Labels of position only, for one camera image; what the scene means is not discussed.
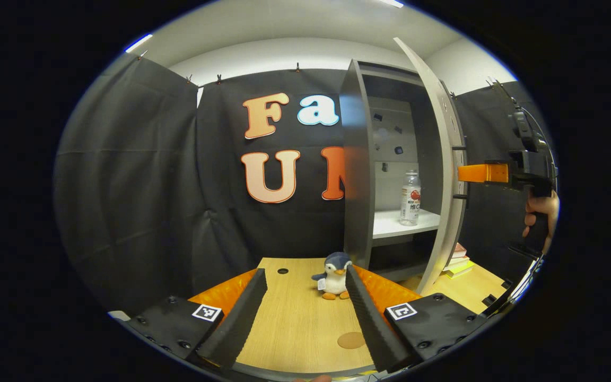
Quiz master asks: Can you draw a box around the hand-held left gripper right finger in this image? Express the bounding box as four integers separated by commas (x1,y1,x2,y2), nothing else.
345,265,489,373

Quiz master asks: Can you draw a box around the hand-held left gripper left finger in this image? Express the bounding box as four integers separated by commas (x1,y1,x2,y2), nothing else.
125,268,268,370

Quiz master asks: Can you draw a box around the round brown coaster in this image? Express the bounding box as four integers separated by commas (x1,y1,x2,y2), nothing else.
337,332,366,350

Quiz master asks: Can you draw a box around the clear plastic bottle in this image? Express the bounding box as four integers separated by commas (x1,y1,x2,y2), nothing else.
400,170,422,227

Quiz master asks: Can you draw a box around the grey cabinet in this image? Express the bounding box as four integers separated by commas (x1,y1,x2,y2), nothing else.
339,58,452,282

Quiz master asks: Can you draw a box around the white cabinet shelf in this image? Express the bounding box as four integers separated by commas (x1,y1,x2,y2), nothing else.
373,209,440,239

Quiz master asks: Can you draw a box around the penguin plush toy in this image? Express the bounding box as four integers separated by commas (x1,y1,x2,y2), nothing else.
311,252,353,301

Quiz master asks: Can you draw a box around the black backdrop cloth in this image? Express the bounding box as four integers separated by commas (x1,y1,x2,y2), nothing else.
54,53,555,314

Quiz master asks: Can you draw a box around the black door handle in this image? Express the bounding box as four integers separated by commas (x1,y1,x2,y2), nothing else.
451,144,468,201

